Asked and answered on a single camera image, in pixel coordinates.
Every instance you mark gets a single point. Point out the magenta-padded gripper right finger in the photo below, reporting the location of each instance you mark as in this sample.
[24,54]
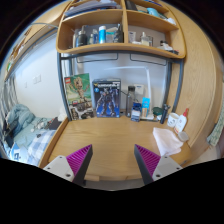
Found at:
[148,160]

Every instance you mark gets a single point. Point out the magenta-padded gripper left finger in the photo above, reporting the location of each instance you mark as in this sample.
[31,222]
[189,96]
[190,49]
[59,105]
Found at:
[78,160]

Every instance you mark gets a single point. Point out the pale pink towel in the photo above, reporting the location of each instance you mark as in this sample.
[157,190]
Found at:
[166,141]

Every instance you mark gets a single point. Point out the white mug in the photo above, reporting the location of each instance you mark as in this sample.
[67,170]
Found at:
[172,120]

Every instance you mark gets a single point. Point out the black electric shaver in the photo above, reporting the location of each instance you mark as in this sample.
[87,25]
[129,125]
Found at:
[164,115]

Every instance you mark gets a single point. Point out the white red-capped pump bottle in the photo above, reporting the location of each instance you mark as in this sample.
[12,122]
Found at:
[180,124]

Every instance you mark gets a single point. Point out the dark blue small box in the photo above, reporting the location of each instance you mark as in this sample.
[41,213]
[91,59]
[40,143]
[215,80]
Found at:
[135,113]

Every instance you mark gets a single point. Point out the bed with blue bedding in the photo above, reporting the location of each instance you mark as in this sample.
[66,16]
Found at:
[33,140]

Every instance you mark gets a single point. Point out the dark green dish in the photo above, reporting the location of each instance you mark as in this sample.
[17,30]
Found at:
[157,111]

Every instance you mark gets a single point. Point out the light blue tall box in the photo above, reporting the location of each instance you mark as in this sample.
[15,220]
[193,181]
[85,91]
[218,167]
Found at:
[145,103]

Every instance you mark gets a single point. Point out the clear bottle with dark cap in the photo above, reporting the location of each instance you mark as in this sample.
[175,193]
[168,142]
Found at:
[130,101]

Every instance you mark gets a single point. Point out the green toy figure box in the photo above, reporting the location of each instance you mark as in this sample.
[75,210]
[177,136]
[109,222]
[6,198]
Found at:
[78,96]

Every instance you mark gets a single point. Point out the blue robot model box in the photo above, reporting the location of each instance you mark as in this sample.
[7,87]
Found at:
[106,98]

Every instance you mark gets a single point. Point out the white desk lamp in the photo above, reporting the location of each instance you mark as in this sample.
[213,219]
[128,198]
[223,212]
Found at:
[148,90]

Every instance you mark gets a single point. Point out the white box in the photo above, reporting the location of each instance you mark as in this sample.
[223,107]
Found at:
[139,89]

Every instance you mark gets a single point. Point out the green patterned cloth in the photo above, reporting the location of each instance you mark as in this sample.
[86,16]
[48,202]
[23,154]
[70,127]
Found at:
[216,130]

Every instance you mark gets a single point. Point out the white wall socket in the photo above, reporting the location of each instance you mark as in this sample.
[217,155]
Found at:
[37,79]

